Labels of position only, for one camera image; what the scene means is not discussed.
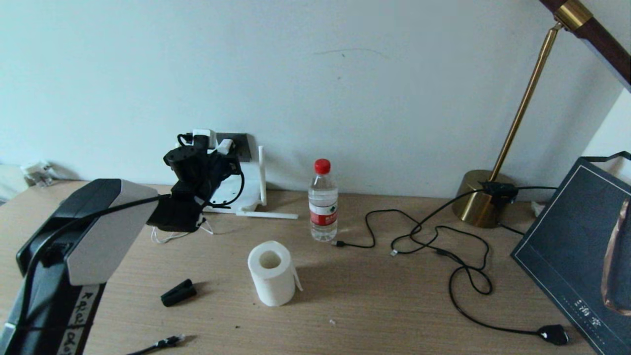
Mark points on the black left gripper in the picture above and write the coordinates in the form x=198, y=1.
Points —
x=212, y=175

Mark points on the white power adapter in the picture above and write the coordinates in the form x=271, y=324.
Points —
x=225, y=146

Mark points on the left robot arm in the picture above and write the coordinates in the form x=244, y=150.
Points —
x=98, y=236

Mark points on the white router with antennas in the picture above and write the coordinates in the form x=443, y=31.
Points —
x=246, y=190

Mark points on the water bottle red cap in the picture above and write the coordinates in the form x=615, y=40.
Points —
x=323, y=207

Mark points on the white toilet paper roll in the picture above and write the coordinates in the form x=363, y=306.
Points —
x=273, y=286

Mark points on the black plastic clip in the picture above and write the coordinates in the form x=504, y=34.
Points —
x=178, y=293

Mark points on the brass desk lamp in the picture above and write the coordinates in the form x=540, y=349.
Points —
x=478, y=204

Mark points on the black power block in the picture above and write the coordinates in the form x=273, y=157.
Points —
x=499, y=191

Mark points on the small white crumpled object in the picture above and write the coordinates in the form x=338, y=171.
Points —
x=538, y=209

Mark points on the dark gift bag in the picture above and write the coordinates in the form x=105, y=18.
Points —
x=567, y=246

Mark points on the grey wall socket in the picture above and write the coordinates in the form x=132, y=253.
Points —
x=240, y=148

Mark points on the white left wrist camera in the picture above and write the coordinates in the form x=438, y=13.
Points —
x=204, y=135

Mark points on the small white object by wall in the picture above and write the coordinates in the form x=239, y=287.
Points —
x=39, y=172

